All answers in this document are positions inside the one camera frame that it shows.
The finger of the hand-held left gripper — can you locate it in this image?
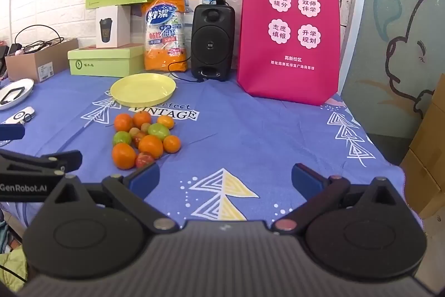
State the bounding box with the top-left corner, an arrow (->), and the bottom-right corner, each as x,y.
0,124 -> 26,142
0,149 -> 83,176

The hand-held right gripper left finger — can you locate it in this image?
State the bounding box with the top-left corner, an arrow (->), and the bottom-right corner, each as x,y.
45,163 -> 176,232

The brown cardboard box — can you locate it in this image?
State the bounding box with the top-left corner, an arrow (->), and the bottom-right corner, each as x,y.
5,38 -> 79,83

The blue printed tablecloth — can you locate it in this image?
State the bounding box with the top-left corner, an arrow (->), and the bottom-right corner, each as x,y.
0,69 -> 408,231

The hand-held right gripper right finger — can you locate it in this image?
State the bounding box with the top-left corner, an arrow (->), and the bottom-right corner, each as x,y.
273,163 -> 407,232

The pink tote bag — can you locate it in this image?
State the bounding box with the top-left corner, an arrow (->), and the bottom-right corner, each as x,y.
237,0 -> 341,107

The bundle of black cables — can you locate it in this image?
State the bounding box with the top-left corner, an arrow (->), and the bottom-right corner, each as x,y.
13,25 -> 65,55

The small white device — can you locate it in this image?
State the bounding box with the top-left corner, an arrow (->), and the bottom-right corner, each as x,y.
0,107 -> 36,126

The white cup box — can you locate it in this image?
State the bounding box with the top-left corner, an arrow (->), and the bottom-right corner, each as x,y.
95,5 -> 132,49

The black speaker cable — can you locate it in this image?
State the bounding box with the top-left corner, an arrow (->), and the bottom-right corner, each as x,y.
167,57 -> 204,84

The small yellow-orange citrus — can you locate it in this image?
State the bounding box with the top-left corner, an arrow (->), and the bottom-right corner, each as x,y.
157,115 -> 175,130

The white round dish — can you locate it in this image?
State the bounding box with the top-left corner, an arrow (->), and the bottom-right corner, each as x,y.
0,78 -> 34,110

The yellow plastic plate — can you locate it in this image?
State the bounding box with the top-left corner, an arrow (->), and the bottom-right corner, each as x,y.
110,73 -> 177,105

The light green shoe box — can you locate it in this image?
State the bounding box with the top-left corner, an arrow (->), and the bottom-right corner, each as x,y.
67,45 -> 146,78

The stack of cardboard boxes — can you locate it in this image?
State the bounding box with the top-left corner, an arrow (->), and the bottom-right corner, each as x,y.
399,73 -> 445,222

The black speaker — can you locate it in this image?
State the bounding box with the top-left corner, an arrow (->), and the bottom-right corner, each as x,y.
191,4 -> 236,82

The orange paper cup pack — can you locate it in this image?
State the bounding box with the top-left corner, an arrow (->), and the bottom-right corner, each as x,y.
141,0 -> 190,72

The yellow-green cloth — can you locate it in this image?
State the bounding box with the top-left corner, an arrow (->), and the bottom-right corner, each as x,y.
0,246 -> 30,285

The large orange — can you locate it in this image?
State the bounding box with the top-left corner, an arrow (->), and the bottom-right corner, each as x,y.
112,143 -> 137,170

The green tomato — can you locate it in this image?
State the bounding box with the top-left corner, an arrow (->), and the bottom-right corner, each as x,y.
113,131 -> 133,146
148,123 -> 171,139

